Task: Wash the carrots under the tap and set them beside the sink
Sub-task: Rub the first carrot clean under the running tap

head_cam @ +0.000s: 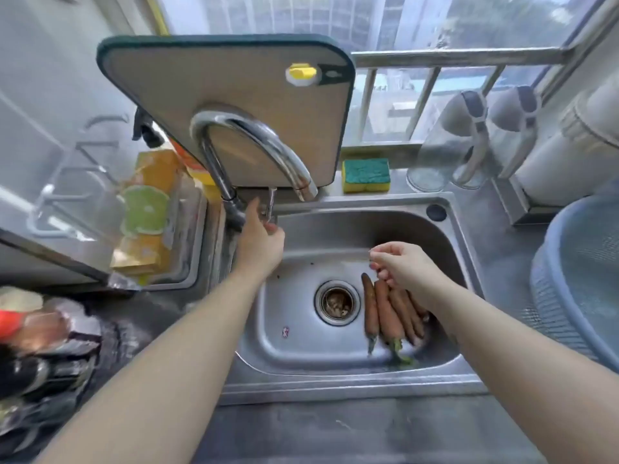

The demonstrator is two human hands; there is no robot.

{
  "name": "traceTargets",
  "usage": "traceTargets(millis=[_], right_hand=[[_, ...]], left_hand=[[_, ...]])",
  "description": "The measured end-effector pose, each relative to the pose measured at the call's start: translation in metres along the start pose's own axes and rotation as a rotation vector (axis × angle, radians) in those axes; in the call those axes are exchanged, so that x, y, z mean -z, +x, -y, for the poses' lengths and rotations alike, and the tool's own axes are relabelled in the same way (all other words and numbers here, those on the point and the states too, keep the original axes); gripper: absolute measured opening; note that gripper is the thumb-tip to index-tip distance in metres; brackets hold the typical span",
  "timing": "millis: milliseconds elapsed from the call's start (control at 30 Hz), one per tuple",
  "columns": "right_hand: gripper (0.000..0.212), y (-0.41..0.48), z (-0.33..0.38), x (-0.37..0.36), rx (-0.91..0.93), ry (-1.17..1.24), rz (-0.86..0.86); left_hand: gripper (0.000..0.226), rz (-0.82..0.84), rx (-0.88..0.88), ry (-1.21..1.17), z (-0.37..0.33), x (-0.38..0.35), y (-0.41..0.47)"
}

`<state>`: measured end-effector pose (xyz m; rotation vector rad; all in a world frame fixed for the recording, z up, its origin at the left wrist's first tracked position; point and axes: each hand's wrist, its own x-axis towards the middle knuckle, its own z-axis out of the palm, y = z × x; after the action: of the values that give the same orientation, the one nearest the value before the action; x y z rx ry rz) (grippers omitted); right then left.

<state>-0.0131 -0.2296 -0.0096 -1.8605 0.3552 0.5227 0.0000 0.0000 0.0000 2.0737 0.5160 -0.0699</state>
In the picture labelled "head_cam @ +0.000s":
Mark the slim orange carrot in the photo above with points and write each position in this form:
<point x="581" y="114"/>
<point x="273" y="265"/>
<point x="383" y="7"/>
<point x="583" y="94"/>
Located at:
<point x="370" y="309"/>

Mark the beige capped bottle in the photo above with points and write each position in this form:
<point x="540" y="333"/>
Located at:
<point x="19" y="300"/>

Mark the steel drain strainer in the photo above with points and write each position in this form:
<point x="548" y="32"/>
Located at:
<point x="337" y="302"/>

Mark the transparent plastic packet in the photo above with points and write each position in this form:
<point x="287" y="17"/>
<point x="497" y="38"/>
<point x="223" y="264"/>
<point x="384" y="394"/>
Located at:
<point x="181" y="222"/>

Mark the person's left forearm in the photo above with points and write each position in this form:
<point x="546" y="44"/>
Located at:
<point x="159" y="381"/>

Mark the dark soy sauce bottle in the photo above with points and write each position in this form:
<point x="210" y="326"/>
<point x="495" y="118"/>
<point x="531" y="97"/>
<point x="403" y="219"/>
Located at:
<point x="43" y="374"/>

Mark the yellow green sponge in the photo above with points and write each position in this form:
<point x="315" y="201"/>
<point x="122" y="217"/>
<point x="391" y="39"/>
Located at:
<point x="366" y="174"/>

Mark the white wall hook rack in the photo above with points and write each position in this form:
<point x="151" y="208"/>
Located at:
<point x="36" y="222"/>

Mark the glass pitcher with grey lid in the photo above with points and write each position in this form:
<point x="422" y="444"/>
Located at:
<point x="435" y="149"/>
<point x="512" y="115"/>

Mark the chrome faucet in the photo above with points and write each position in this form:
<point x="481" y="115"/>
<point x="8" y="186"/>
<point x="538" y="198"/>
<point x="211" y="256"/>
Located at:
<point x="217" y="173"/>

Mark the orange box with lime picture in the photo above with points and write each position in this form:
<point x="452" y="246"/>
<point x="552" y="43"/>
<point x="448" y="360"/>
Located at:
<point x="145" y="210"/>

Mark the white duct pipe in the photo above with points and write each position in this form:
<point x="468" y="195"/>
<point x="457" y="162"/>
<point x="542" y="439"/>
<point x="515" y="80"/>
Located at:
<point x="566" y="159"/>

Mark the steel window guard rail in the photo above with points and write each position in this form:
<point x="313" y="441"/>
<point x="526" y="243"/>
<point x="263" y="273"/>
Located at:
<point x="459" y="56"/>

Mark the clear plastic bag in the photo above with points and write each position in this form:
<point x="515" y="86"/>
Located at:
<point x="123" y="281"/>

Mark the red capped sauce bottle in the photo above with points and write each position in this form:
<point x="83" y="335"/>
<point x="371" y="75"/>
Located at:
<point x="43" y="330"/>

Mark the orange carrot with leafy stem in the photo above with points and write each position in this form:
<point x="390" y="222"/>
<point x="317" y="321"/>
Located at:
<point x="389" y="318"/>

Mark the black sink hole plug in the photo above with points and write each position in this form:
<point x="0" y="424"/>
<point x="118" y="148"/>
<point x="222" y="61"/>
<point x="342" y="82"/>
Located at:
<point x="436" y="213"/>

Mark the window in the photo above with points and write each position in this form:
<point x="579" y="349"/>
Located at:
<point x="416" y="19"/>

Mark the person's left hand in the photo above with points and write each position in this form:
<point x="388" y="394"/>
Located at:
<point x="258" y="251"/>

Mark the stainless steel sink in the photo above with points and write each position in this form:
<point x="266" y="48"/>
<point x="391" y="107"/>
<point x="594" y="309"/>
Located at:
<point x="300" y="352"/>

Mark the beige green-rimmed cutting board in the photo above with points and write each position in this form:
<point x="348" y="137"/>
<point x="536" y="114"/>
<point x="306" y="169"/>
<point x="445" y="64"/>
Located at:
<point x="193" y="82"/>

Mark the blue plastic colander basin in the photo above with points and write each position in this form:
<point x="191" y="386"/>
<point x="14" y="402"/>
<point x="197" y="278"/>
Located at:
<point x="580" y="265"/>

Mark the white plastic tray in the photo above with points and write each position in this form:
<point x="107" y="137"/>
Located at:
<point x="197" y="236"/>

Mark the person's right forearm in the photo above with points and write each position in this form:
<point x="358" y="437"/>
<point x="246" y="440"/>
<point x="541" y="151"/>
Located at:
<point x="522" y="376"/>

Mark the person's right hand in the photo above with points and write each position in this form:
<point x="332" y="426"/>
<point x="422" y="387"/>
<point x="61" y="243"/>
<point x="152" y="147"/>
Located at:
<point x="411" y="268"/>

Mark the yellow dish soap pump bottle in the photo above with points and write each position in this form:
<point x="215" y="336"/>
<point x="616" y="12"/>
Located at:
<point x="200" y="176"/>

